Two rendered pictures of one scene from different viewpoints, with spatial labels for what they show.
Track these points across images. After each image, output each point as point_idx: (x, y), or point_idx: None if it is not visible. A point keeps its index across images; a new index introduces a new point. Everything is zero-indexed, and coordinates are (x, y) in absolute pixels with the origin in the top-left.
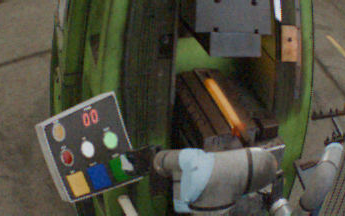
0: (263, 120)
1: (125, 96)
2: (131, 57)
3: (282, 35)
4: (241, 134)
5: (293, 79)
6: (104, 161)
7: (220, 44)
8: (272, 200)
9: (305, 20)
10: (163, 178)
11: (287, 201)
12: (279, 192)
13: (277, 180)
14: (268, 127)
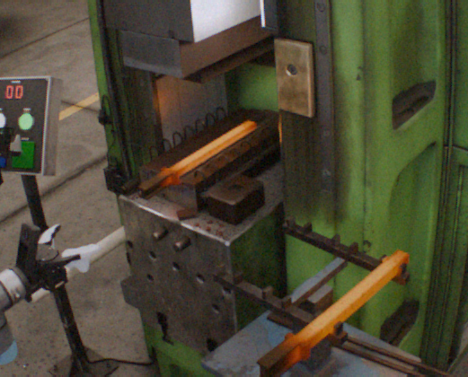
0: (224, 187)
1: (109, 95)
2: (112, 53)
3: (276, 58)
4: (150, 179)
5: (314, 152)
6: (11, 140)
7: (131, 49)
8: (15, 266)
9: (344, 35)
10: None
11: (10, 282)
12: (22, 260)
13: (22, 236)
14: (214, 197)
